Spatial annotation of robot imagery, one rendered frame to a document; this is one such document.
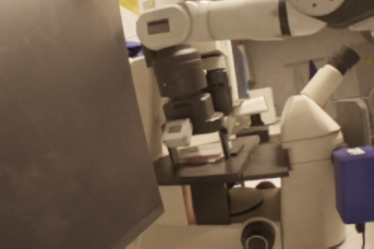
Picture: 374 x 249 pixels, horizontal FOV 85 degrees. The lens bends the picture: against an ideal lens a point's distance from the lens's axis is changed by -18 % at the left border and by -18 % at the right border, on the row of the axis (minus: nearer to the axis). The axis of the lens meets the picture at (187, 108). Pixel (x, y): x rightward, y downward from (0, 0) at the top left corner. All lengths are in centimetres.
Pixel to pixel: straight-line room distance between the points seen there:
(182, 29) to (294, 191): 33
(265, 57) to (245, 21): 607
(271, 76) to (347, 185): 605
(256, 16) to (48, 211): 32
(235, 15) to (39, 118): 28
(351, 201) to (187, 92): 30
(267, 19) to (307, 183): 28
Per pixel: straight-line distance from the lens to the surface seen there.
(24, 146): 20
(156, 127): 60
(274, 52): 643
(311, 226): 50
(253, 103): 120
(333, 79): 49
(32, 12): 24
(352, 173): 35
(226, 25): 37
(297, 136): 44
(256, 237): 46
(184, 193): 51
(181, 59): 41
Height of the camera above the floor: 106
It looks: 1 degrees up
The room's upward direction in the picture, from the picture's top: 9 degrees counter-clockwise
